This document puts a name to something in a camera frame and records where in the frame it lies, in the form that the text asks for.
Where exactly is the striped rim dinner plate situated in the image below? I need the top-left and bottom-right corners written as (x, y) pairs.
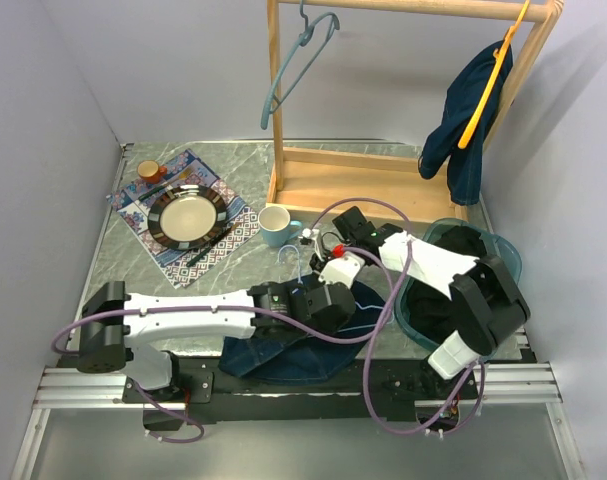
top-left (147, 185), bottom-right (228, 251)

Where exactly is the yellow plastic hanger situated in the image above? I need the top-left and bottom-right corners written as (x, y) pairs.
top-left (457, 0), bottom-right (530, 150)

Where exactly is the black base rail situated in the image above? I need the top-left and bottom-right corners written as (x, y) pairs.
top-left (117, 352), bottom-right (484, 434)

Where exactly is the light blue wire hanger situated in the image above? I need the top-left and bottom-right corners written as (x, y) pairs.
top-left (276, 243), bottom-right (384, 314)

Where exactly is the teal plastic hanger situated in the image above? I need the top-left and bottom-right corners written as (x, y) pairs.
top-left (260, 0), bottom-right (341, 130)

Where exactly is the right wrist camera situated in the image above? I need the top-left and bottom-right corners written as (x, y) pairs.
top-left (299, 228), bottom-right (321, 246)

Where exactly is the dark denim skirt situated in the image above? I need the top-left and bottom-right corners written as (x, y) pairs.
top-left (418, 40), bottom-right (513, 206)

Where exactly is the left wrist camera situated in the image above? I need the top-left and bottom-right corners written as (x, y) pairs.
top-left (318, 245), bottom-right (365, 289)

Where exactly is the green handled fork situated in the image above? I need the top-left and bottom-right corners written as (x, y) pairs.
top-left (137, 168), bottom-right (192, 202)

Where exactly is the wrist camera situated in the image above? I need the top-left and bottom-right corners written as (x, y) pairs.
top-left (299, 228), bottom-right (321, 246)
top-left (318, 245), bottom-right (365, 289)

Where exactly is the orange small cup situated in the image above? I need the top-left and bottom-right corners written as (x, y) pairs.
top-left (137, 160), bottom-right (168, 185)

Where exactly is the wooden clothes rack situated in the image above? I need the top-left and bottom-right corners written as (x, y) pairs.
top-left (261, 1), bottom-right (564, 224)

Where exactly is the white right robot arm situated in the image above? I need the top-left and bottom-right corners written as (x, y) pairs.
top-left (300, 206), bottom-right (531, 399)

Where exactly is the purple cable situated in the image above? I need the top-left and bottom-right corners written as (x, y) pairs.
top-left (50, 244), bottom-right (384, 445)
top-left (312, 197), bottom-right (489, 436)

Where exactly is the blue patterned placemat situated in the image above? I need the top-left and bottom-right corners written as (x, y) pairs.
top-left (109, 150), bottom-right (259, 288)

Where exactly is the teal plastic basket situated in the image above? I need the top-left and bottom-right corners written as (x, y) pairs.
top-left (394, 218), bottom-right (522, 351)

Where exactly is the black garment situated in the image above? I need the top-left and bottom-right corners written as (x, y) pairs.
top-left (406, 226), bottom-right (487, 344)

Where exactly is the light blue mug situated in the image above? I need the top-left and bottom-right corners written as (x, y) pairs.
top-left (258, 205), bottom-right (303, 248)

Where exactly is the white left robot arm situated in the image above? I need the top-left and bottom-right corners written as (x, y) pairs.
top-left (77, 281), bottom-right (356, 402)

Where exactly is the dark handled knife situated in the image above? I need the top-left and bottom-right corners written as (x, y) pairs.
top-left (186, 221), bottom-right (241, 268)

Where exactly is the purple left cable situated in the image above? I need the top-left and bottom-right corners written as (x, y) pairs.
top-left (50, 244), bottom-right (384, 445)

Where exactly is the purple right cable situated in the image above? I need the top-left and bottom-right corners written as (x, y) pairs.
top-left (312, 197), bottom-right (489, 436)

